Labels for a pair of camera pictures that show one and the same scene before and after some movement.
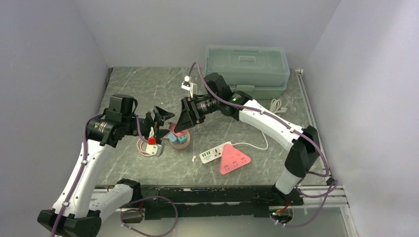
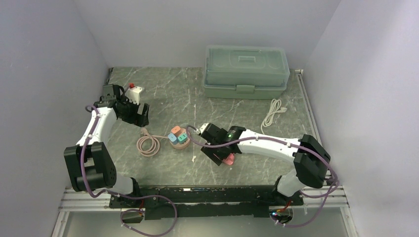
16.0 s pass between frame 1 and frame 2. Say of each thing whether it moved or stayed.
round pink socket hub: stayed
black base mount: stayed
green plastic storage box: stayed
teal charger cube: stayed
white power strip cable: stayed
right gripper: moved
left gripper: moved
